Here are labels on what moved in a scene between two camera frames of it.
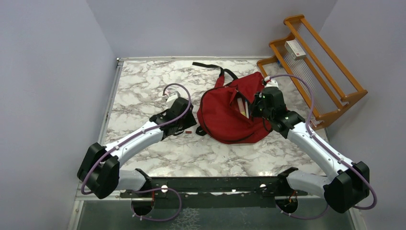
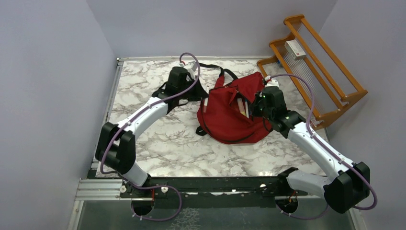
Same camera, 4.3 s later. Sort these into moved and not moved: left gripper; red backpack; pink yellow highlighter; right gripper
Moved: left gripper
Not moved: right gripper; pink yellow highlighter; red backpack
